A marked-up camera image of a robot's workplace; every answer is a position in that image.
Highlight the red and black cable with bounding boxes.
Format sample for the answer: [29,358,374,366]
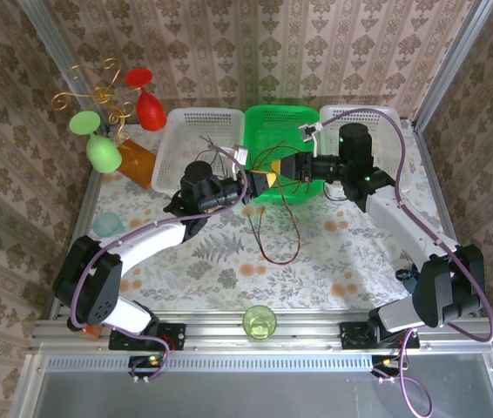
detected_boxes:
[248,198,303,266]
[272,176,317,206]

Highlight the thin red cable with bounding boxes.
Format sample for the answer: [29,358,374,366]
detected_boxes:
[246,138,317,195]

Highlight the thin black cable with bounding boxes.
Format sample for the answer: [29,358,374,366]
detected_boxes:
[193,149,224,169]
[199,133,237,178]

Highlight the white plastic mesh basket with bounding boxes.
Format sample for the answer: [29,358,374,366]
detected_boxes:
[318,104,415,195]
[151,107,247,197]

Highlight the green plastic mesh basket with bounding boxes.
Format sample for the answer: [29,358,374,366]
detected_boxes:
[241,104,324,206]

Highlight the brown wooden rack base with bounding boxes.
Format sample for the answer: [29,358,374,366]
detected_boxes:
[115,138,159,191]

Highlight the red plastic wine glass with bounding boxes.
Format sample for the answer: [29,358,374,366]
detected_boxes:
[124,68,165,131]

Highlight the floral tablecloth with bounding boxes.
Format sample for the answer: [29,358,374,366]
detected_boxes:
[61,124,456,313]

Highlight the light blue plastic glass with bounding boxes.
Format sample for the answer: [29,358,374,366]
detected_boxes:
[92,212,125,239]

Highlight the green plastic wine glass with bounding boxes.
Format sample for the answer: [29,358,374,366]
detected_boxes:
[69,111,124,174]

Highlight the green transparent drinking cup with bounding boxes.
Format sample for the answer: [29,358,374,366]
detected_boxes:
[241,304,278,343]

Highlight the dark blue glass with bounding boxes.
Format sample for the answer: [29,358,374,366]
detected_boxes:
[394,267,422,288]

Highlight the small black circuit board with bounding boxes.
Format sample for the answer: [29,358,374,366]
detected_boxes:
[128,354,165,384]
[370,354,404,384]

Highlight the grey metal panel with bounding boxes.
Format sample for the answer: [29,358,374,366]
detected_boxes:
[10,352,493,418]

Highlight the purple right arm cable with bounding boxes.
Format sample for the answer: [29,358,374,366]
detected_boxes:
[318,107,493,417]

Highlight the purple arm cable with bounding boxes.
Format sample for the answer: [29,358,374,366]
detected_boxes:
[66,145,250,371]
[318,107,493,417]

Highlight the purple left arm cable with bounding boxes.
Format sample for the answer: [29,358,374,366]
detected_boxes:
[66,145,250,371]

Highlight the aluminium frame post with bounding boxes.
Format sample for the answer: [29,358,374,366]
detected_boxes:
[17,0,99,131]
[411,0,493,131]

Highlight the gold wire glass rack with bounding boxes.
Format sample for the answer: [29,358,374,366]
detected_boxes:
[50,57,138,145]

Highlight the aluminium frame rail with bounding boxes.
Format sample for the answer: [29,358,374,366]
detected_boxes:
[28,308,493,354]

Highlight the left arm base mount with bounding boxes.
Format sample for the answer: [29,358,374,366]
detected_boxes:
[107,321,186,352]

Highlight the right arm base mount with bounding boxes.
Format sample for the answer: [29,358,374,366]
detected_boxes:
[340,320,381,349]

